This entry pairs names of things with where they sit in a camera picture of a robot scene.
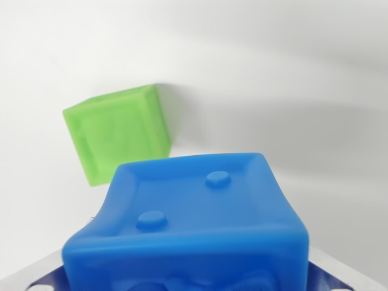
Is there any black-tipped metal gripper right finger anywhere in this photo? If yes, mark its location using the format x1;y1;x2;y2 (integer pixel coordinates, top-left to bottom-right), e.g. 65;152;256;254
307;245;380;291

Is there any black-tipped metal gripper left finger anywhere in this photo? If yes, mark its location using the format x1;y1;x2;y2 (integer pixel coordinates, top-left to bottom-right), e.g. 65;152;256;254
0;216;96;291

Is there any blue embossed rubber cube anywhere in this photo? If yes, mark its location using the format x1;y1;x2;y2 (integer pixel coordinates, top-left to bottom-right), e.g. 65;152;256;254
61;152;310;291

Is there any green embossed rubber cube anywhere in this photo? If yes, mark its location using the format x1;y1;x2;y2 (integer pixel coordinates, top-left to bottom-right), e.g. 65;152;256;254
62;84;173;187

